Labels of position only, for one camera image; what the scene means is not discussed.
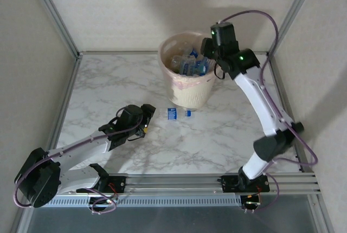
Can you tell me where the beige ribbed plastic bin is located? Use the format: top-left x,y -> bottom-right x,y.
158,33 -> 217,110

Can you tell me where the grey slotted cable duct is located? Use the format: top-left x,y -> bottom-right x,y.
34,195 -> 243,209

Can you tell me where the grey metal sheet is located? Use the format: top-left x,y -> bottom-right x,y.
25,206 -> 330,233

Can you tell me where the small lit circuit board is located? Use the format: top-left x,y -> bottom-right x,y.
242,193 -> 263,210

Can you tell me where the aluminium front mounting rail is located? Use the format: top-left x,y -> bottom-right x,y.
27,172 -> 318,196

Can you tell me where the gripper black loop cable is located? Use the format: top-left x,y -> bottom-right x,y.
127,131 -> 147,143
214,62 -> 227,80

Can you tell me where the aluminium frame post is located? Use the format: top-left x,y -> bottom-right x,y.
25,0 -> 82,59
267,0 -> 320,57

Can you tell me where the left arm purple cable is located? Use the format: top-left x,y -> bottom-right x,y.
13,113 -> 144,215

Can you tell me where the right gripper black loop cable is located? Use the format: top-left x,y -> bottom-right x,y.
214,62 -> 227,80

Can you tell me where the left gripper black loop cable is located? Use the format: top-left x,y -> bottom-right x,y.
127,131 -> 147,143

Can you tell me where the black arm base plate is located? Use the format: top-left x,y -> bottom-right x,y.
76,175 -> 127,193
221,174 -> 271,193

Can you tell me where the aluminium side frame rail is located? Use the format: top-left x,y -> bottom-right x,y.
268,54 -> 303,176
43,54 -> 83,176

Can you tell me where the pink plastic bin liner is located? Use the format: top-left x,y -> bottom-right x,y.
158,33 -> 217,103

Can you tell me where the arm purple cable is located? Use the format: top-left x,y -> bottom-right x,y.
13,113 -> 144,215
216,10 -> 318,213

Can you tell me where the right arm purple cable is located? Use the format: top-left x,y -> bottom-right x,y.
216,10 -> 318,213

